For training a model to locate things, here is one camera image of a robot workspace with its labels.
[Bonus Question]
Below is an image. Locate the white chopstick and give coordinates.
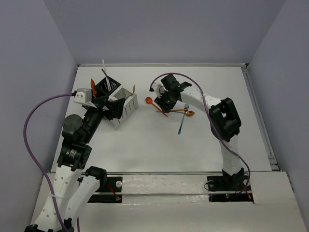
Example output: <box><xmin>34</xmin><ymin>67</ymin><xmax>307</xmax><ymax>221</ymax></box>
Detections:
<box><xmin>102</xmin><ymin>59</ymin><xmax>111</xmax><ymax>92</ymax></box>

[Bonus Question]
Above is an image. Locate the white utensil caddy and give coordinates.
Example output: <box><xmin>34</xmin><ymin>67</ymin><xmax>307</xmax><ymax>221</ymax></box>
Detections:
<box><xmin>109</xmin><ymin>86</ymin><xmax>138</xmax><ymax>130</ymax></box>

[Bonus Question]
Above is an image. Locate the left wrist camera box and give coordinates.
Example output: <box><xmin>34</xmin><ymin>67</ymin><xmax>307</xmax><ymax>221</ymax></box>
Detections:
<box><xmin>72</xmin><ymin>88</ymin><xmax>96</xmax><ymax>108</ymax></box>

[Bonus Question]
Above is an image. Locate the orange plastic knife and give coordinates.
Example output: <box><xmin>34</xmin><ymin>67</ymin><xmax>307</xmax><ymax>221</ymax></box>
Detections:
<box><xmin>90</xmin><ymin>79</ymin><xmax>97</xmax><ymax>98</ymax></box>

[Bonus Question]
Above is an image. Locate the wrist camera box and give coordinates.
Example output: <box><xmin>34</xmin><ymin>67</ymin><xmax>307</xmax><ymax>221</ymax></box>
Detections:
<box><xmin>72</xmin><ymin>88</ymin><xmax>96</xmax><ymax>108</ymax></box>
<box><xmin>154</xmin><ymin>83</ymin><xmax>166</xmax><ymax>98</ymax></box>

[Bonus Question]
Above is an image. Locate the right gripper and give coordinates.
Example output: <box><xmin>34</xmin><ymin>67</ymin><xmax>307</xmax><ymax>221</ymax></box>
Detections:
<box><xmin>154</xmin><ymin>89</ymin><xmax>177</xmax><ymax>114</ymax></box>

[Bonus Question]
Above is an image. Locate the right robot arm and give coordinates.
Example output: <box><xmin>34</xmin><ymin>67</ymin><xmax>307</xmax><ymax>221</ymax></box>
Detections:
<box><xmin>149</xmin><ymin>72</ymin><xmax>250</xmax><ymax>189</ymax></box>

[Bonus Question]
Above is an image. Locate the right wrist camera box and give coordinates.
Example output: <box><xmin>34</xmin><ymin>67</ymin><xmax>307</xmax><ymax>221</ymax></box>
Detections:
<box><xmin>154</xmin><ymin>83</ymin><xmax>166</xmax><ymax>98</ymax></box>

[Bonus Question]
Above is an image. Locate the orange plastic spoon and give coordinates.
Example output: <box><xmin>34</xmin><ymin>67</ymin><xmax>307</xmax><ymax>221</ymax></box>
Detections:
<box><xmin>145</xmin><ymin>97</ymin><xmax>168</xmax><ymax>117</ymax></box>

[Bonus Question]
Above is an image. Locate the black utensil caddy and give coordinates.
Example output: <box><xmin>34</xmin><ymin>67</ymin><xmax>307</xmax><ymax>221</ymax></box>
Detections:
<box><xmin>96</xmin><ymin>77</ymin><xmax>121</xmax><ymax>98</ymax></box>

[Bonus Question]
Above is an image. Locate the gold metal spoon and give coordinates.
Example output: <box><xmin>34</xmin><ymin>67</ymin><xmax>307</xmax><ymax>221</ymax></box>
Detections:
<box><xmin>185</xmin><ymin>111</ymin><xmax>195</xmax><ymax>116</ymax></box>

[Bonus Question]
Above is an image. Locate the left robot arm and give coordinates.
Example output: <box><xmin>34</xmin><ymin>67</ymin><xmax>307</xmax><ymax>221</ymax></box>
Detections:
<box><xmin>23</xmin><ymin>97</ymin><xmax>126</xmax><ymax>232</ymax></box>

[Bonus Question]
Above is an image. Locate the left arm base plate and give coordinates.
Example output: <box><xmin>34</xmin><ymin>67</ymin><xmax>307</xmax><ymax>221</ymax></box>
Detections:
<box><xmin>88</xmin><ymin>175</ymin><xmax>123</xmax><ymax>203</ymax></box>

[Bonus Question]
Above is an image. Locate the iridescent metal fork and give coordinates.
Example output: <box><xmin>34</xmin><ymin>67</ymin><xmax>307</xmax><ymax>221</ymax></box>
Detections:
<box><xmin>178</xmin><ymin>103</ymin><xmax>189</xmax><ymax>135</ymax></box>

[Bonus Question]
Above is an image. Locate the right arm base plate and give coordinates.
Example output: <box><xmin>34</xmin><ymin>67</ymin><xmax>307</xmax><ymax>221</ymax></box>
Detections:
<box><xmin>204</xmin><ymin>175</ymin><xmax>254</xmax><ymax>203</ymax></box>

